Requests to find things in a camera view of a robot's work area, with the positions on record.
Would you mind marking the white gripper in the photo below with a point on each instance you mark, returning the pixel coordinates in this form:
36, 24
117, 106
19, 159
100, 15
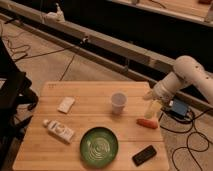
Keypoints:
163, 90

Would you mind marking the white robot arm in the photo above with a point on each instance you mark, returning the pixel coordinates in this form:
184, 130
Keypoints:
186, 71

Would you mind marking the white sponge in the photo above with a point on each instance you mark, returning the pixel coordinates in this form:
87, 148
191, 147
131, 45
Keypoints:
66, 104

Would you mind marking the blue power box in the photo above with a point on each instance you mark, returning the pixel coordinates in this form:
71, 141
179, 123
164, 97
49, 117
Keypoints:
178, 108

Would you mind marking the translucent plastic cup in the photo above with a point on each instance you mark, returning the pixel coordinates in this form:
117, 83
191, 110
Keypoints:
118, 102

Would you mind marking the black phone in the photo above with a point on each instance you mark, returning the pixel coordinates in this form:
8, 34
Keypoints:
144, 155

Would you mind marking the green plate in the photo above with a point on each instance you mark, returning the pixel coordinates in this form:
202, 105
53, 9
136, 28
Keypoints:
98, 147

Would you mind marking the white lotion tube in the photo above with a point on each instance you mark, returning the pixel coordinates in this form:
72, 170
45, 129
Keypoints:
58, 130

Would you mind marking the black chair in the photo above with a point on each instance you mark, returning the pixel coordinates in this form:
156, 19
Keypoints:
14, 91

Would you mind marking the white object on rail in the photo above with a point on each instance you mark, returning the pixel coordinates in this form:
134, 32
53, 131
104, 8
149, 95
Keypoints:
58, 15

